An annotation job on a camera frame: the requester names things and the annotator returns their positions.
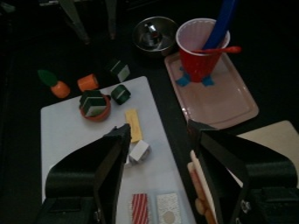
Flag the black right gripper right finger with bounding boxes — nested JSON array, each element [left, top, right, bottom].
[[186, 119, 299, 224]]

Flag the white speckled toy slice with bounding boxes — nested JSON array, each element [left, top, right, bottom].
[[154, 192, 182, 224]]

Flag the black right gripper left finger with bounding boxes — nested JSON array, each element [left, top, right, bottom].
[[45, 123, 133, 224]]

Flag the toy carrot top with leaf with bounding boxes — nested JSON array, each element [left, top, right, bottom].
[[36, 69, 72, 99]]

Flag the white cutting board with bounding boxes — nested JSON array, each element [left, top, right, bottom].
[[40, 75, 196, 224]]

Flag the white grey toy cube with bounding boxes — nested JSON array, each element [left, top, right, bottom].
[[126, 139, 153, 163]]

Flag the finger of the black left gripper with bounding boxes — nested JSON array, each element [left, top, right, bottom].
[[57, 0, 90, 46], [104, 0, 118, 40]]

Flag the red plastic cup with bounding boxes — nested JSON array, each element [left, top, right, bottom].
[[174, 17, 230, 83]]

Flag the large green toy cucumber piece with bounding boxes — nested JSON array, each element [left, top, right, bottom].
[[78, 89, 108, 118]]

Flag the red striped toy bacon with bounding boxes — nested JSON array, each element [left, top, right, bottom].
[[130, 192, 150, 224]]

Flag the steel bowl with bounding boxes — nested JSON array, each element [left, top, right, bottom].
[[130, 16, 181, 57]]

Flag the red-orange plastic spoon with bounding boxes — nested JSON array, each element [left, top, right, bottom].
[[190, 45, 243, 55]]

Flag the blue plastic spoon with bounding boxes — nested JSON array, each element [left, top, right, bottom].
[[200, 0, 238, 51]]

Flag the blue tape piece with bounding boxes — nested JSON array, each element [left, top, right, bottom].
[[174, 73, 192, 88], [200, 74, 216, 88]]

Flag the orange toy carrot piece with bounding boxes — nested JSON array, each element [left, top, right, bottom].
[[76, 73, 100, 93]]

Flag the pink plastic tray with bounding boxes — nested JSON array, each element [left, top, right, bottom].
[[162, 52, 260, 130]]

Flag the beige wooden sticks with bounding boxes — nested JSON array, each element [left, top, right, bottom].
[[185, 150, 217, 224]]

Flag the small orange bowl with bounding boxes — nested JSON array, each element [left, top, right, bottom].
[[78, 94, 113, 123]]

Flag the yellow toy stick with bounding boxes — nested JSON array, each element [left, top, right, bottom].
[[124, 108, 145, 144]]

